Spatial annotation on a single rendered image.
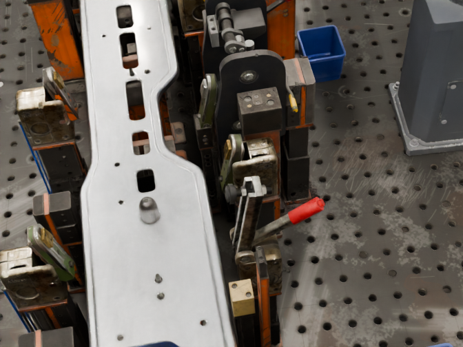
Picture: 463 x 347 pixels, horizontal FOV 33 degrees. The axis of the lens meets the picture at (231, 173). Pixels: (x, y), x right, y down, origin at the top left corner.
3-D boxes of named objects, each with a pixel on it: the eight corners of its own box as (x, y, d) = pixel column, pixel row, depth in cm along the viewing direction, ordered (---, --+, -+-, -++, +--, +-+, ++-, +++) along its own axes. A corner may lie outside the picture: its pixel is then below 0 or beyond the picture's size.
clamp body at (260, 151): (229, 246, 164) (216, 134, 134) (282, 236, 165) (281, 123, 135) (236, 284, 159) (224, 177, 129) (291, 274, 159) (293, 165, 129)
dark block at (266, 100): (246, 224, 167) (235, 91, 133) (278, 218, 167) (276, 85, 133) (250, 244, 164) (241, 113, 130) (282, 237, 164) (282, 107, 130)
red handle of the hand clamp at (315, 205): (231, 233, 123) (315, 187, 116) (239, 238, 124) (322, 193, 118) (235, 256, 120) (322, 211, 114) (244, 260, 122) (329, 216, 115)
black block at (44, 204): (58, 270, 163) (20, 191, 139) (109, 261, 164) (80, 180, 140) (60, 304, 158) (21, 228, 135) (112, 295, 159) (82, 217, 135)
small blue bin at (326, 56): (295, 56, 195) (295, 30, 188) (333, 50, 196) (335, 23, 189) (304, 87, 189) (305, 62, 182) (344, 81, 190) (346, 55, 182)
